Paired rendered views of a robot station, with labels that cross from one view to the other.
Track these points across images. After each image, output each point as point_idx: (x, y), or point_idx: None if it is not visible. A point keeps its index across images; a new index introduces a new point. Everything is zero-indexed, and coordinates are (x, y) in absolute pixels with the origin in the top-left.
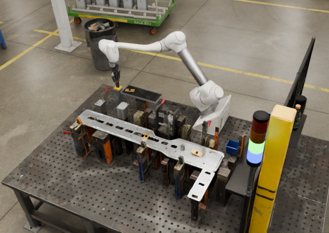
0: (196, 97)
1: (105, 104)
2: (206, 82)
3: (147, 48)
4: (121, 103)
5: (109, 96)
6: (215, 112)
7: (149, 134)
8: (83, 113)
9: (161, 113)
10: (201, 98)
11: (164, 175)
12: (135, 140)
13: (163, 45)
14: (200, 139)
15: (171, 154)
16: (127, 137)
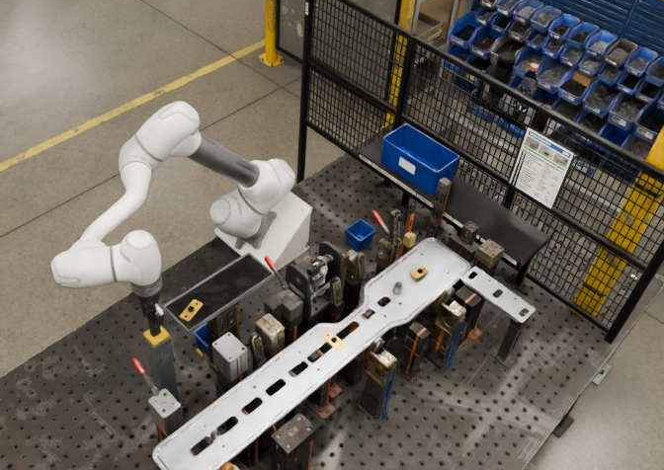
0: (244, 215)
1: (54, 430)
2: (258, 169)
3: (144, 193)
4: (216, 346)
5: (22, 411)
6: (283, 212)
7: (329, 332)
8: (169, 462)
9: (317, 274)
10: (259, 207)
11: (419, 355)
12: (338, 363)
13: (149, 162)
14: (391, 252)
15: (407, 314)
16: (320, 379)
